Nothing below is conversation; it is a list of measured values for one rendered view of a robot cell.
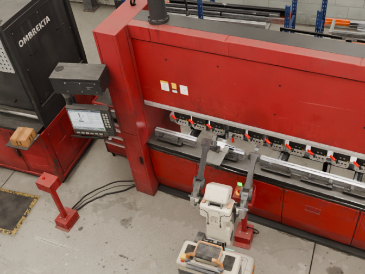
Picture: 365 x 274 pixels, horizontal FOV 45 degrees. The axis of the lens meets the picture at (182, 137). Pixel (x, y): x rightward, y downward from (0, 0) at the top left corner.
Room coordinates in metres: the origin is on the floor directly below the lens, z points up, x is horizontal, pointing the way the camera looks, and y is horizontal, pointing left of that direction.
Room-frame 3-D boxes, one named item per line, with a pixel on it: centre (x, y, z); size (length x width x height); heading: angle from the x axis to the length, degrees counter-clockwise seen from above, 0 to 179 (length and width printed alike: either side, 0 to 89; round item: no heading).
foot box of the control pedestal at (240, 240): (2.66, -0.52, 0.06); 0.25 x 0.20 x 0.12; 154
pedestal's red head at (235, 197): (2.69, -0.53, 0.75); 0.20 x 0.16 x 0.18; 64
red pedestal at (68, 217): (3.23, 1.52, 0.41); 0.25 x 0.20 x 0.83; 148
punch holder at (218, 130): (3.20, -0.37, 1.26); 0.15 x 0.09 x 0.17; 58
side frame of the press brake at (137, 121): (3.85, 0.34, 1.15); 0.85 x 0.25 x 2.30; 148
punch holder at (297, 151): (2.77, -1.05, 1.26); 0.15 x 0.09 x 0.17; 58
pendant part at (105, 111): (3.39, 0.87, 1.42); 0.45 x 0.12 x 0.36; 73
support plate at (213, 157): (3.06, -0.32, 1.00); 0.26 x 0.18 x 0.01; 148
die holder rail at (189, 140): (3.48, 0.07, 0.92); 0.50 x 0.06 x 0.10; 58
